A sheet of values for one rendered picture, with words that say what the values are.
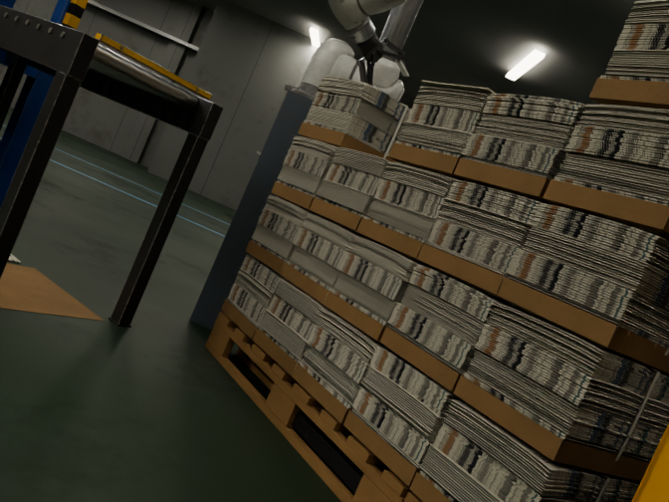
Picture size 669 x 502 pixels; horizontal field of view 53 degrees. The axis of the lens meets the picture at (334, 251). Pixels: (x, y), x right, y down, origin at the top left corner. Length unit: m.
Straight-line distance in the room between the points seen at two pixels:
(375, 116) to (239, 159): 9.21
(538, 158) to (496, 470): 0.66
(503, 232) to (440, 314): 0.24
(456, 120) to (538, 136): 0.29
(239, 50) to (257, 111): 1.04
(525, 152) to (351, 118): 0.81
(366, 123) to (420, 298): 0.81
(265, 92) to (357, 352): 9.92
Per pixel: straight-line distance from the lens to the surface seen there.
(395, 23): 2.76
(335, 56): 2.77
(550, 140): 1.56
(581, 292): 1.37
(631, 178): 1.41
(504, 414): 1.41
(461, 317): 1.55
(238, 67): 11.66
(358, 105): 2.24
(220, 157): 11.49
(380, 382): 1.68
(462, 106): 1.81
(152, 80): 2.20
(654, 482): 1.03
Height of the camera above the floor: 0.63
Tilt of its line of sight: 3 degrees down
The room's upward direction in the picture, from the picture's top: 24 degrees clockwise
